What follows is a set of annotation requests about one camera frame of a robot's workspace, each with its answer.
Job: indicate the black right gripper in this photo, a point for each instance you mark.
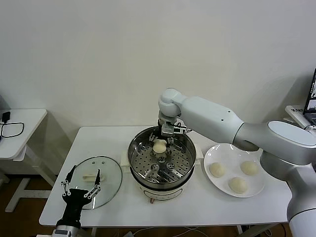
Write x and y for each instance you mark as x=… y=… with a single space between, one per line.
x=159 y=123

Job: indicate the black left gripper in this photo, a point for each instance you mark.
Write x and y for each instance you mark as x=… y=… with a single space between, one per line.
x=74 y=202

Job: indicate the white steamed baozi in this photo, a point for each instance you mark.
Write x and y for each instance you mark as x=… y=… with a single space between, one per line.
x=217 y=169
x=159 y=147
x=249 y=168
x=237 y=185

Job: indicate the round glass pot lid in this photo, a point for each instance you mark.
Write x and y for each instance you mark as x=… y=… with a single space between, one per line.
x=111 y=172

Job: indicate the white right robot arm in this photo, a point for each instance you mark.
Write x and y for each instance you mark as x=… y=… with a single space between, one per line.
x=209 y=116

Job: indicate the stainless steel steamer basket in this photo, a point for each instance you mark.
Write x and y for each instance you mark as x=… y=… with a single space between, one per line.
x=177 y=168

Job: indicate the steel steamer pot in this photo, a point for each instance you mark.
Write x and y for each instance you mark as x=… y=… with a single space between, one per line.
x=160 y=193

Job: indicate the white side table with adapter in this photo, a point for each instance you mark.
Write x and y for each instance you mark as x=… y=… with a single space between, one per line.
x=24 y=128

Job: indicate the large white plate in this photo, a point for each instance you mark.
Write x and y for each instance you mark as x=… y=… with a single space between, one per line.
x=222 y=182

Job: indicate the black power adapter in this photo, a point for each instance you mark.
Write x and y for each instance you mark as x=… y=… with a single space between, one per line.
x=6 y=117

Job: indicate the white side table with laptop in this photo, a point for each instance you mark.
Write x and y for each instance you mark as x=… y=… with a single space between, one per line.
x=293 y=116

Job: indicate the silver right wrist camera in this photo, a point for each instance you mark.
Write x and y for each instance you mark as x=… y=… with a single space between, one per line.
x=167 y=129

